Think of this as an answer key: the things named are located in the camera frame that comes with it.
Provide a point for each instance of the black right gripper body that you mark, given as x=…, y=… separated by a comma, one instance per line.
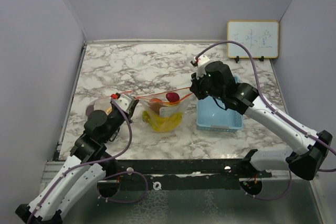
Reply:
x=203, y=87

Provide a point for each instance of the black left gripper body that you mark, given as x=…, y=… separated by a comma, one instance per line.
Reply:
x=129, y=115

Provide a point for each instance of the brown kiwi fruit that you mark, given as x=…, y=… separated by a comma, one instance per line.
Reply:
x=155, y=107

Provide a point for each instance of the clear zip top bag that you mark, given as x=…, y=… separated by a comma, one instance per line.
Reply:
x=106, y=104

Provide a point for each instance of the clear zip bag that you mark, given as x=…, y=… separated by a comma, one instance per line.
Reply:
x=106, y=104
x=170, y=108

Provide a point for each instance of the yellow banana bunch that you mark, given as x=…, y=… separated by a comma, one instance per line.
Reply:
x=160, y=124

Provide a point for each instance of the magenta sweet potato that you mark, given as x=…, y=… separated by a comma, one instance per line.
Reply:
x=172, y=97

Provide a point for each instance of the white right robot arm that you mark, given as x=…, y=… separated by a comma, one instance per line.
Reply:
x=307, y=148

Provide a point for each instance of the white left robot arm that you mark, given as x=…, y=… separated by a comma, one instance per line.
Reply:
x=87, y=163

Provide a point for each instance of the light blue plastic basket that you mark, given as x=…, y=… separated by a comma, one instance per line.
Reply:
x=212, y=116

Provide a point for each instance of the small framed whiteboard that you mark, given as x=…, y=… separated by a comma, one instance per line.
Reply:
x=260, y=37

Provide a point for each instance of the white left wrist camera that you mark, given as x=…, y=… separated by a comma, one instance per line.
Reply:
x=123, y=100

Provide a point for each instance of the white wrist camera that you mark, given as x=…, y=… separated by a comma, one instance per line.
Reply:
x=201, y=62
x=123, y=100

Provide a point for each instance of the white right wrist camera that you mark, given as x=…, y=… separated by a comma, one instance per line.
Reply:
x=201, y=62

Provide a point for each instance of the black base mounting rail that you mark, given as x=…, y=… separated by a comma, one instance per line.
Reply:
x=180, y=174

